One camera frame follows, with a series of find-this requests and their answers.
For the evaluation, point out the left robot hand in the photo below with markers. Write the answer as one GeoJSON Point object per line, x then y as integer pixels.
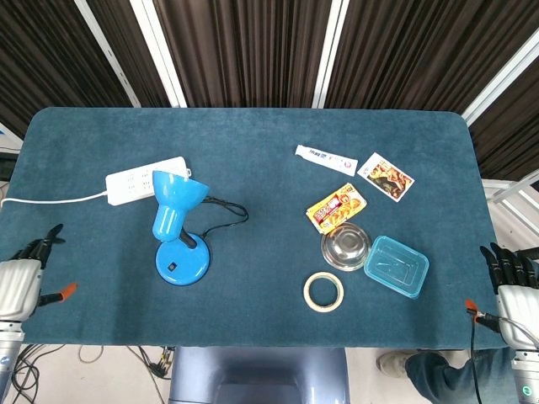
{"type": "Point", "coordinates": [19, 282]}

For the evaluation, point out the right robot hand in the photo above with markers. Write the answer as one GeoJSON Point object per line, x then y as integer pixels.
{"type": "Point", "coordinates": [516, 290]}

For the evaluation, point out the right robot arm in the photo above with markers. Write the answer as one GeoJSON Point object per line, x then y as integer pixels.
{"type": "Point", "coordinates": [526, 374]}

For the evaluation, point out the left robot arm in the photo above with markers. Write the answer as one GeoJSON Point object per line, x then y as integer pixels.
{"type": "Point", "coordinates": [8, 357]}

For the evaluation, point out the blue desk lamp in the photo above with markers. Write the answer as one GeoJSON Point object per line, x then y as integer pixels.
{"type": "Point", "coordinates": [179, 229]}

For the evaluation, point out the person's leg in jeans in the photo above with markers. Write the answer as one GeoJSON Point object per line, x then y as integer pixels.
{"type": "Point", "coordinates": [455, 374]}

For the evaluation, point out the blue plastic container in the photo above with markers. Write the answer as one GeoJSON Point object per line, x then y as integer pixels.
{"type": "Point", "coordinates": [396, 266]}

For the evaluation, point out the white sneaker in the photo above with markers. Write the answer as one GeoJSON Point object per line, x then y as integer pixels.
{"type": "Point", "coordinates": [393, 363]}

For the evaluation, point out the white power strip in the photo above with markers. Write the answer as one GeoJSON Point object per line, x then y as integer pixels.
{"type": "Point", "coordinates": [145, 181]}

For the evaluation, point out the white food picture packet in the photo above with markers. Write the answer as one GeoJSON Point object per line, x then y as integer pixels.
{"type": "Point", "coordinates": [385, 177]}

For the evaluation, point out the stainless steel bowl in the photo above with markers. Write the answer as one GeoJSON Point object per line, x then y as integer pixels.
{"type": "Point", "coordinates": [346, 246]}

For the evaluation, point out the beige masking tape roll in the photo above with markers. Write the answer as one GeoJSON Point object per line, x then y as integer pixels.
{"type": "Point", "coordinates": [323, 291]}

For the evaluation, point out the yellow curry box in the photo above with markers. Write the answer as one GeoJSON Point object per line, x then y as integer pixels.
{"type": "Point", "coordinates": [336, 208]}

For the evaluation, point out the white toothpaste tube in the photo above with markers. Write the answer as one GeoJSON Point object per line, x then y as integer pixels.
{"type": "Point", "coordinates": [326, 159]}

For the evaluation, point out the blue table mat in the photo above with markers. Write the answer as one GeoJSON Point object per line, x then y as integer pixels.
{"type": "Point", "coordinates": [252, 261]}

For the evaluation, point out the blue robot torso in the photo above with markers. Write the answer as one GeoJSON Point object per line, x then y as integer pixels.
{"type": "Point", "coordinates": [259, 374]}

